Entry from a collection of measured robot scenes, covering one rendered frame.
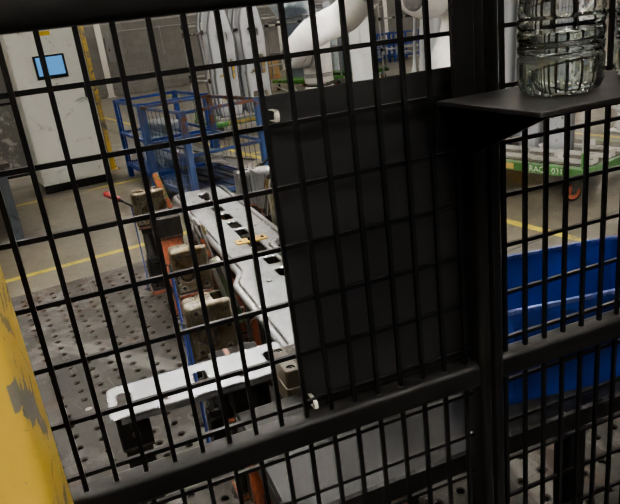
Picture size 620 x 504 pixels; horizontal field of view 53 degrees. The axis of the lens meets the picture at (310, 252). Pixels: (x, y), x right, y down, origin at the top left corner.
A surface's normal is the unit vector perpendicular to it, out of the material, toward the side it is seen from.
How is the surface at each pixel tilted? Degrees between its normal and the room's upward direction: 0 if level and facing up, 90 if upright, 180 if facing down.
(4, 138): 92
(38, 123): 90
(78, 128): 90
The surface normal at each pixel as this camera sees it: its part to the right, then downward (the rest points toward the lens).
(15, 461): 0.54, 0.22
